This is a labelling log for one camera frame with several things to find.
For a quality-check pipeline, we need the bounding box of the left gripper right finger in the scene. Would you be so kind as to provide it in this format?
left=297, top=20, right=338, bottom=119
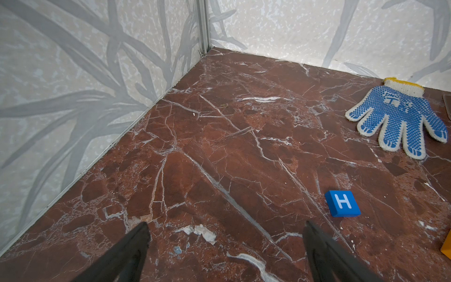
left=303, top=220, right=382, bottom=282

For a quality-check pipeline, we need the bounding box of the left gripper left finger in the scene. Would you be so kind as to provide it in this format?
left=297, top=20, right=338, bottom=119
left=73, top=222, right=150, bottom=282

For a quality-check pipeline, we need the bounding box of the blue letter H block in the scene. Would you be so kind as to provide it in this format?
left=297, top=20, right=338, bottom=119
left=325, top=190, right=361, bottom=217

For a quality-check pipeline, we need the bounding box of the orange wood block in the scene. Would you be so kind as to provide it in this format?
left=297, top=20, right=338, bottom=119
left=440, top=230, right=451, bottom=259

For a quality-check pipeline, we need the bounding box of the blue dotted work glove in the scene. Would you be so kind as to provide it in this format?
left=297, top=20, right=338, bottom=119
left=345, top=78, right=448, bottom=160

